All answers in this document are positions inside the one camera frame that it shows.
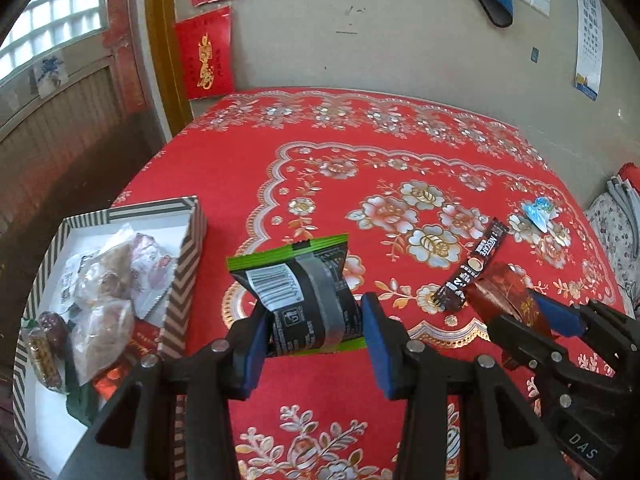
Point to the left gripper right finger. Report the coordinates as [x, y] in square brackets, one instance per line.
[501, 437]

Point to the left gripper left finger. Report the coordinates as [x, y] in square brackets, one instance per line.
[133, 437]

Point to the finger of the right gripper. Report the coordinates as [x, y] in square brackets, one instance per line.
[560, 366]
[612, 334]

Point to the dark green snack packet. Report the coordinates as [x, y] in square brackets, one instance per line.
[82, 402]

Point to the red gold snack packet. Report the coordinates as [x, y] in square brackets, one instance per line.
[512, 316]

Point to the dark coffee stick packet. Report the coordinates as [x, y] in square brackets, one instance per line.
[451, 295]

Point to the clear bag of nuts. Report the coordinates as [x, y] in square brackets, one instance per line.
[105, 322]

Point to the brown nut bar packet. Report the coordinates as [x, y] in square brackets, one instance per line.
[43, 361]

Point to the bag of red dates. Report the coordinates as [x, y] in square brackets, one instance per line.
[52, 326]

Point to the blue sachima snack packet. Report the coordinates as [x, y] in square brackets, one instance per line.
[540, 212]

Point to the white barcode snack packet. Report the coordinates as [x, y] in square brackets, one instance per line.
[69, 278]

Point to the white pink snack packet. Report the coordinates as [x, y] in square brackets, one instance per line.
[152, 271]

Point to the black green snack packet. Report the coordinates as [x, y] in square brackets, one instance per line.
[303, 287]

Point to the floral cushion chair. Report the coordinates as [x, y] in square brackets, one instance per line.
[614, 218]

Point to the striped white gift box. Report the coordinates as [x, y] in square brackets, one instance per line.
[46, 434]

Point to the red floral tablecloth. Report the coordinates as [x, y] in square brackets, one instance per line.
[414, 184]

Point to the blue paper cutout sticker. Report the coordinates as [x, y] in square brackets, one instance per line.
[50, 74]

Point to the glass block window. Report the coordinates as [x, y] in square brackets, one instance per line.
[48, 24]

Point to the white wall calendar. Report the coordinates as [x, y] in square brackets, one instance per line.
[589, 54]

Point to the lower red wall poster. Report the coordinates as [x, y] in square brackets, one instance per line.
[205, 53]

